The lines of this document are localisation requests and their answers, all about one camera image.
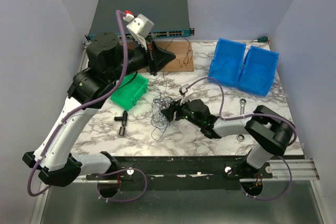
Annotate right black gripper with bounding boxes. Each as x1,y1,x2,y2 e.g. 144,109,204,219
161,95,203,128

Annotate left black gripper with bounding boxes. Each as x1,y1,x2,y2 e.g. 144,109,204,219
107,34,176,82

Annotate black wire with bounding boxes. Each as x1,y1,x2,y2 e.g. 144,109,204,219
151,36,194,142

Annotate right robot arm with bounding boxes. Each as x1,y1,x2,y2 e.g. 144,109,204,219
161,99,297,178

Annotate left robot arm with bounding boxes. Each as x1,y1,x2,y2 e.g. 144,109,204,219
23,33,176,187

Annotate wooden base board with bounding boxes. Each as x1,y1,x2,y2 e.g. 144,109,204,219
131,40,194,73

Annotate green storage bin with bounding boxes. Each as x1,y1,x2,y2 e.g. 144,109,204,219
110,73,149,111

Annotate blue storage bin left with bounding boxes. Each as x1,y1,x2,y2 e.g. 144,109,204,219
208,38,246,88

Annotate blue storage bin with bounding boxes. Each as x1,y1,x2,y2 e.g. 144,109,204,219
208,38,246,88
237,46,279,97

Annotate long ratchet chrome wrench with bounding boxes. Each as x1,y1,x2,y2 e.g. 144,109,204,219
236,98,246,142

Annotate blue storage bin right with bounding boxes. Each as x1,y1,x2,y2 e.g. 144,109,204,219
237,46,279,97

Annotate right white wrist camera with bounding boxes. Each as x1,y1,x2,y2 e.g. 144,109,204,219
179,84,194,105

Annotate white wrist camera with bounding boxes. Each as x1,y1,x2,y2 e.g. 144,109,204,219
179,84,194,105
123,10,154,50

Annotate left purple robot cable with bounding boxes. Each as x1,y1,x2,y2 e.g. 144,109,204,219
27,9,148,203

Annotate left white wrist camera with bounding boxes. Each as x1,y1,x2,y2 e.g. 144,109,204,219
123,10,154,50

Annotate grey network switch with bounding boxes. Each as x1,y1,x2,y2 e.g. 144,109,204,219
85,0,195,41

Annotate black mounting base rail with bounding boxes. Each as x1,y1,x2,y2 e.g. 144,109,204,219
86,156,272,191

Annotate green handled screwdriver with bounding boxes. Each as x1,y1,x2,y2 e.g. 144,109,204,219
252,36,269,43

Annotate aluminium frame rail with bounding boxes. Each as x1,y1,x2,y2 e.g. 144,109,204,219
29,40,91,224

